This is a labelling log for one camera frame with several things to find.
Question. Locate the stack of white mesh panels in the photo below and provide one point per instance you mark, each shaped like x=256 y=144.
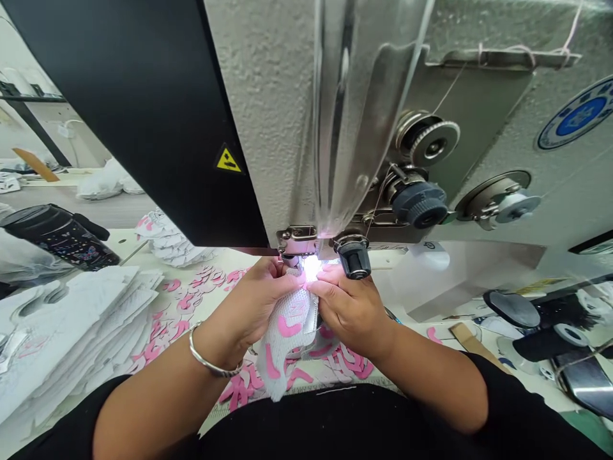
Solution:
x=62 y=335

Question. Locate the white mesh shoe piece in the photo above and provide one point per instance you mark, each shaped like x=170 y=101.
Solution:
x=287 y=345

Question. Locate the black patterned water bottle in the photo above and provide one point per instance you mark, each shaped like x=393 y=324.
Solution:
x=64 y=237

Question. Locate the person's left hand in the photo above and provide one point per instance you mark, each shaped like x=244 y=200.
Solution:
x=249 y=306

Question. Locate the person's left fingers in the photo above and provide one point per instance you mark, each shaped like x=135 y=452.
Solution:
x=282 y=280

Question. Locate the person's right hand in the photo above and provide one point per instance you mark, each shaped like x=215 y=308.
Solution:
x=352 y=306

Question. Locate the roll of white tape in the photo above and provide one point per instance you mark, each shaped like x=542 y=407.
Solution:
x=572 y=334

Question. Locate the black thread spool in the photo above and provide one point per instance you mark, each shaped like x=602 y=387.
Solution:
x=543 y=346

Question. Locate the clear plastic sheet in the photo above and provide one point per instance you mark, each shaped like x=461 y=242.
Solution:
x=21 y=261

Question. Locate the brown cardboard strip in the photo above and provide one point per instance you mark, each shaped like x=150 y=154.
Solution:
x=471 y=342

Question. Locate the heap of white pink pieces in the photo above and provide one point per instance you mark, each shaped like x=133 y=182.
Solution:
x=170 y=239

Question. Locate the pile of pink shoe appliques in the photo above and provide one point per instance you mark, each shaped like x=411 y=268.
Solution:
x=230 y=330

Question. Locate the grey industrial sewing machine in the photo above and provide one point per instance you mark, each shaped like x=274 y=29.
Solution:
x=268 y=120

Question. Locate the white plastic bag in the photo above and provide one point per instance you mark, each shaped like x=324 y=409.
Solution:
x=106 y=182

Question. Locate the black metal shelf frame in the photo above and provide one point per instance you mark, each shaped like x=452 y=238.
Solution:
x=36 y=115

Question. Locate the brown wooden board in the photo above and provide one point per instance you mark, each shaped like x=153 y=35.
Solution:
x=36 y=164

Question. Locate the person's body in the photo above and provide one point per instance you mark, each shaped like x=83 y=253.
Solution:
x=306 y=426

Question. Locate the black oval pad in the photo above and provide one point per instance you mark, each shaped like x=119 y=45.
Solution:
x=513 y=309

